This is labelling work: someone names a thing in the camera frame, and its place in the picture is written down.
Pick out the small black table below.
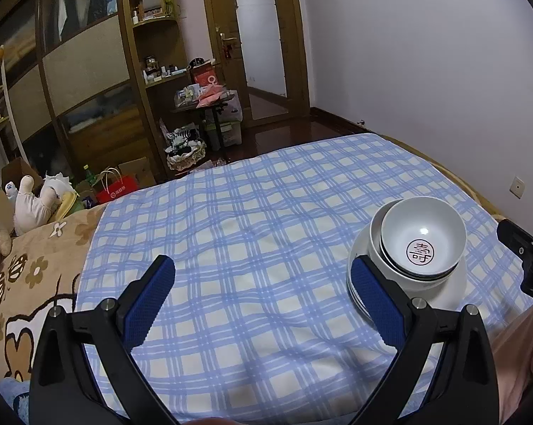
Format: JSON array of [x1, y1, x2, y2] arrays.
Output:
[[171, 97, 230, 165]]

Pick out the red box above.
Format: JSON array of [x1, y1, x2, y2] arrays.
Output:
[[191, 63, 218, 88]]

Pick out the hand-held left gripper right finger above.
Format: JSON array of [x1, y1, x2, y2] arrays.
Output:
[[350, 254, 500, 425]]

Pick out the translucent storage box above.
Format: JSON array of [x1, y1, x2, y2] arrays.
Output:
[[204, 91, 243, 152]]

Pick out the open cardboard box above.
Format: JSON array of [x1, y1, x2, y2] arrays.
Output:
[[0, 158, 45, 196], [118, 158, 157, 189]]

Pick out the pile of striped clothes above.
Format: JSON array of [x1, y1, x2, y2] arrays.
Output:
[[166, 128, 204, 158]]

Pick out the pink papers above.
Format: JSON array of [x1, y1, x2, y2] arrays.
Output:
[[195, 85, 226, 109]]

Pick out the pink plush toy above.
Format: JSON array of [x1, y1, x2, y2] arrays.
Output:
[[13, 175, 62, 236]]

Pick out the woven basket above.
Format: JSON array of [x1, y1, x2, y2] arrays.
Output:
[[166, 139, 207, 172]]

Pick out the cardboard box with pink things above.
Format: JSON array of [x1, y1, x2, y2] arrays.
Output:
[[195, 157, 228, 172]]

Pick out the brown patterned blanket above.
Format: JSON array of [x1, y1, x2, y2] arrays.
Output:
[[0, 135, 508, 412]]

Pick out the wooden door with glass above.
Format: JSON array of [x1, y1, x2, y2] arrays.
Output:
[[199, 0, 312, 128]]

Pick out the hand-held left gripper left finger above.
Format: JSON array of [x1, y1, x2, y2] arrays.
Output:
[[30, 254, 176, 425]]

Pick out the plain white bowl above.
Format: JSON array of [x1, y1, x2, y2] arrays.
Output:
[[369, 200, 467, 292]]

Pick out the white leaning pole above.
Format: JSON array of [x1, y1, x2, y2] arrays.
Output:
[[0, 46, 29, 165]]

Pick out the person's pink trouser leg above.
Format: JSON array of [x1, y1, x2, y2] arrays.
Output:
[[492, 303, 533, 408]]

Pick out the wooden wardrobe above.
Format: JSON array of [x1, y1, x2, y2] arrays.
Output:
[[0, 0, 162, 187]]

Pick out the blue checked cloth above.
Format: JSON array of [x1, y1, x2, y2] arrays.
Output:
[[74, 133, 533, 425]]

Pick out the light blue fabric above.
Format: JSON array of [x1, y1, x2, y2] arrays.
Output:
[[0, 376, 34, 413]]

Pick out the red paper bag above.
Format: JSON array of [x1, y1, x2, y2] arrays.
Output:
[[96, 168, 140, 205]]

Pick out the wooden corner shelf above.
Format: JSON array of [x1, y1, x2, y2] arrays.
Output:
[[124, 0, 215, 179]]

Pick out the white frilly plush toy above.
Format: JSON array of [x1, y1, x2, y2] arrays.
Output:
[[42, 172, 78, 196]]

